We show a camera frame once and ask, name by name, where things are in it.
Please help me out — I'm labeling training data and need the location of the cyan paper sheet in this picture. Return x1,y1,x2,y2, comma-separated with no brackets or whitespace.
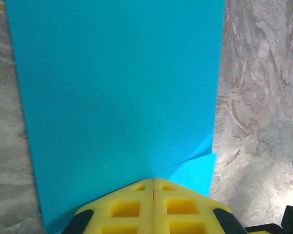
4,0,226,232

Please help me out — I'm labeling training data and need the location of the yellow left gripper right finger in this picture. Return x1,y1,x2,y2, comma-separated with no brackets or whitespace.
153,177,246,234

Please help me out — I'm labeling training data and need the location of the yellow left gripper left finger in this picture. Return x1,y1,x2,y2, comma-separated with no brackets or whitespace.
63,179,154,234

